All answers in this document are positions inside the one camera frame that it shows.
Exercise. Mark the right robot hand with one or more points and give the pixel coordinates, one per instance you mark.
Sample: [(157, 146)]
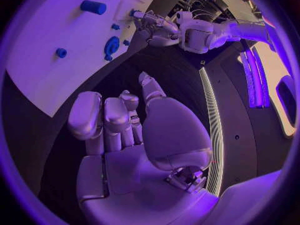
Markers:
[(145, 172)]

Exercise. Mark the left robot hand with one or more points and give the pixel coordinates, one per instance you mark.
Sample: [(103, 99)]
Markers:
[(156, 28)]

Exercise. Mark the blue plug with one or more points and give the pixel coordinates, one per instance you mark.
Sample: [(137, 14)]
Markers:
[(132, 13)]

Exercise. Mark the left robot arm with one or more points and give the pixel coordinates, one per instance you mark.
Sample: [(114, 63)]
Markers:
[(225, 32)]

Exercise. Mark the white task board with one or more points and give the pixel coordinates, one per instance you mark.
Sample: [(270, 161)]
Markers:
[(56, 30)]

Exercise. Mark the small blue peg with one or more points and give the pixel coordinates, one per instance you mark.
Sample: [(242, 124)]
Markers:
[(115, 26), (126, 42), (108, 57)]

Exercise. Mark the blue gear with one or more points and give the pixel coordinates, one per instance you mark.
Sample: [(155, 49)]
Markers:
[(112, 46)]

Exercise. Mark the blue cylinder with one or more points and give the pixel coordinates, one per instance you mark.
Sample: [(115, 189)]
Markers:
[(93, 7)]

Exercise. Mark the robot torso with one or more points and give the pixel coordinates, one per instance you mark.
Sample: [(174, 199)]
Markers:
[(236, 120)]

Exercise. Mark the glowing light bar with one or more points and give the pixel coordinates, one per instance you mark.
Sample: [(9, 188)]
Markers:
[(256, 78)]

